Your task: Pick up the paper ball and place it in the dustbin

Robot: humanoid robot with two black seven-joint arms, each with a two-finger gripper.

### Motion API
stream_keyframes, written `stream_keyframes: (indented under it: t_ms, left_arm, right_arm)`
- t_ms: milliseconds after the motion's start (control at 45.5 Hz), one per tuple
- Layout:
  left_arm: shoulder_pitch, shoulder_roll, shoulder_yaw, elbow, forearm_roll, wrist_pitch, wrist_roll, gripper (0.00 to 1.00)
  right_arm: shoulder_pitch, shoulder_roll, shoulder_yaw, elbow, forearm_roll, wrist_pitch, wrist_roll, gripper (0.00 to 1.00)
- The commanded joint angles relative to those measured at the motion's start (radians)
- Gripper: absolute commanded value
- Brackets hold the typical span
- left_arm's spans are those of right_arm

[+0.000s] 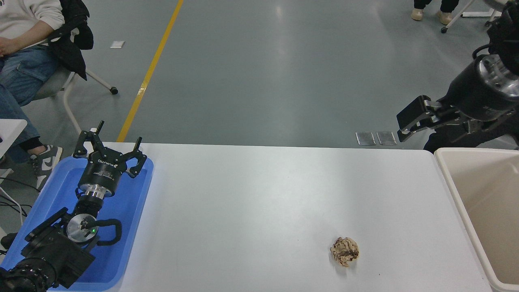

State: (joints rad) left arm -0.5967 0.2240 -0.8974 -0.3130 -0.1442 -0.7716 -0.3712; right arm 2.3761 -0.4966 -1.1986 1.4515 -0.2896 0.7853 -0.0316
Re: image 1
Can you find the black floor object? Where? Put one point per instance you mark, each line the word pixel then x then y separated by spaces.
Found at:
pixel 9 240

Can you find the blue plastic tray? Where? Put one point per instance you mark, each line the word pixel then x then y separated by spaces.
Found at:
pixel 129 211

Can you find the white desk corner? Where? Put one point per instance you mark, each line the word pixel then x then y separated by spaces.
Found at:
pixel 10 134

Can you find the standing person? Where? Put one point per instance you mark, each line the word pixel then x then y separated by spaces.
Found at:
pixel 417 14

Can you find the person's hand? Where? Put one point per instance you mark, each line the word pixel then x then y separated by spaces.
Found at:
pixel 8 48

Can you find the metal floor plate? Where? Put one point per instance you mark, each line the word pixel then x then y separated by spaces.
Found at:
pixel 386 138
pixel 365 138

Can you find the black jacket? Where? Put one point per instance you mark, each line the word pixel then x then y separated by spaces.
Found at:
pixel 69 52

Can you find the person's forearm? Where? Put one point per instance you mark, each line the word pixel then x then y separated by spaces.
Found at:
pixel 34 36

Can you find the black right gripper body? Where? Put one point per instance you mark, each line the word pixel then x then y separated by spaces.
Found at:
pixel 466 95

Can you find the large pale bin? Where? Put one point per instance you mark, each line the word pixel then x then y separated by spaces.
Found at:
pixel 486 194

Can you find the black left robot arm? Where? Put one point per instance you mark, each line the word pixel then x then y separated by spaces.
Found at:
pixel 52 251

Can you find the seated person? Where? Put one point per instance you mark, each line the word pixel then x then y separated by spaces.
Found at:
pixel 24 73

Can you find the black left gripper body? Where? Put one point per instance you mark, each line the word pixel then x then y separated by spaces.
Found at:
pixel 103 172

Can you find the white frame caster chair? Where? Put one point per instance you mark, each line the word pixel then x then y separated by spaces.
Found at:
pixel 480 14

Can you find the tan paper ball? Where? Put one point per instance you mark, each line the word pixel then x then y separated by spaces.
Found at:
pixel 344 251

